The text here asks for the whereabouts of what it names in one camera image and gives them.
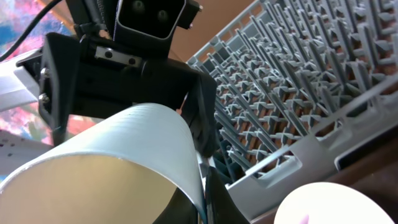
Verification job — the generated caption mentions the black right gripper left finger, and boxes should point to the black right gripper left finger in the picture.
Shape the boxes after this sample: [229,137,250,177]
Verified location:
[153,188,198,224]

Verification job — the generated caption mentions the white pink-rimmed bowl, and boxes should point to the white pink-rimmed bowl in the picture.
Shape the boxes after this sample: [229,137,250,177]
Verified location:
[274,182,394,224]

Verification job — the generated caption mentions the grey plastic dishwasher rack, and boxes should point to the grey plastic dishwasher rack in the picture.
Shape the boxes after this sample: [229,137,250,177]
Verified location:
[188,0,397,221]

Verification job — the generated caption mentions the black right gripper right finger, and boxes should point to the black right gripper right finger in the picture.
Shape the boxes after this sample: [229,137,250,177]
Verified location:
[205,167,249,224]

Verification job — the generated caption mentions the light blue cup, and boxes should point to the light blue cup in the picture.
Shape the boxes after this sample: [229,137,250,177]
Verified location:
[1,103,206,223]

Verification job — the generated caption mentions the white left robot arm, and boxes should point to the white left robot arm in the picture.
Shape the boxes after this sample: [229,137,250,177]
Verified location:
[1,32,218,157]

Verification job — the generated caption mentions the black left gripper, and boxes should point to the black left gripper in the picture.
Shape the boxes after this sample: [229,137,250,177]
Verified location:
[17,32,199,146]

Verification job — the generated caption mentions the dark brown serving tray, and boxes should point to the dark brown serving tray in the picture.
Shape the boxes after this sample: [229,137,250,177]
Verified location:
[250,127,397,223]

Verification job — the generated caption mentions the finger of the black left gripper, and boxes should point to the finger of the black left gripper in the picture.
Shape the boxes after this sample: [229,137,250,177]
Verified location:
[182,72,218,157]

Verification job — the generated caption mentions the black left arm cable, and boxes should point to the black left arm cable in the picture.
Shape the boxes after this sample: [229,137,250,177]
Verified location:
[0,0,63,62]

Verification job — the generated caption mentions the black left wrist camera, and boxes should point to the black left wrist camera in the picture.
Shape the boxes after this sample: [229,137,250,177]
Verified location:
[66,0,203,58]

